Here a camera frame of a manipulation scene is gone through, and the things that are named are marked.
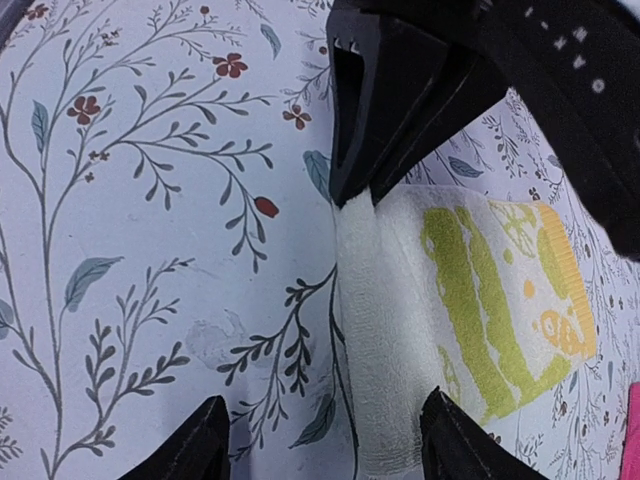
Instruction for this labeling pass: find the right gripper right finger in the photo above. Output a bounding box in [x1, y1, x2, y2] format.
[420, 388, 543, 480]

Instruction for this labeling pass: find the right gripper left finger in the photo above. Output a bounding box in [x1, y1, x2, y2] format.
[120, 395, 231, 480]

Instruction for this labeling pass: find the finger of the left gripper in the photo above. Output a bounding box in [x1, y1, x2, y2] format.
[327, 0, 451, 210]

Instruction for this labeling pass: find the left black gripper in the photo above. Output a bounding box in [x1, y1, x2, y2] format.
[369, 1, 639, 260]

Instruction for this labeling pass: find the green yellow patterned towel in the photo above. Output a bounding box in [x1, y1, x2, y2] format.
[334, 185, 597, 476]

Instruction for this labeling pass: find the pink towel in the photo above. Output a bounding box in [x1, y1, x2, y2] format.
[619, 382, 640, 480]

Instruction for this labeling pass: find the floral tablecloth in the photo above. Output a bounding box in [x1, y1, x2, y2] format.
[1, 1, 639, 479]

